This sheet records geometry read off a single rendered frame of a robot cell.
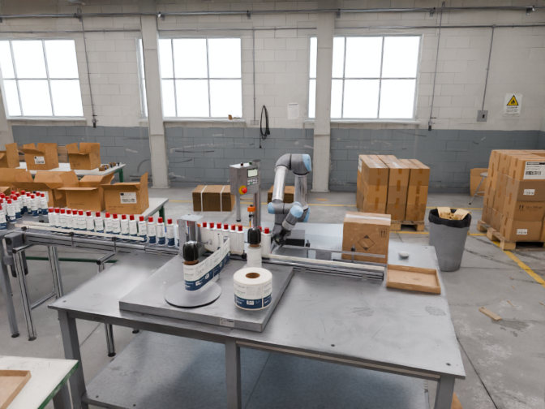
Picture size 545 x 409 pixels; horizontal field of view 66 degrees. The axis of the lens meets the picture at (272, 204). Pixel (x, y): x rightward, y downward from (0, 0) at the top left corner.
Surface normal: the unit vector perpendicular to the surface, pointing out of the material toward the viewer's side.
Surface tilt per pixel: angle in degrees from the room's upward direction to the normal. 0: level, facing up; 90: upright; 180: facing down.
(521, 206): 87
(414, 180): 91
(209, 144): 90
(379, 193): 90
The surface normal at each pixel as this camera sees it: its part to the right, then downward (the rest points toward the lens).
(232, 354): -0.27, 0.26
